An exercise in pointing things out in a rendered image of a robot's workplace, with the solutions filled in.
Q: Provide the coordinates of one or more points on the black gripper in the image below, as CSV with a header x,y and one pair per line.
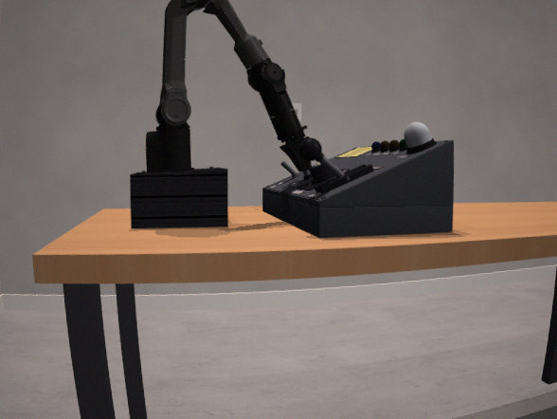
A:
x,y
287,126

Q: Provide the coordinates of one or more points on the black control console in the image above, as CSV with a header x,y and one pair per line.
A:
x,y
410,190

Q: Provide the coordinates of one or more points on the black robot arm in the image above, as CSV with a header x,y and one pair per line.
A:
x,y
169,149

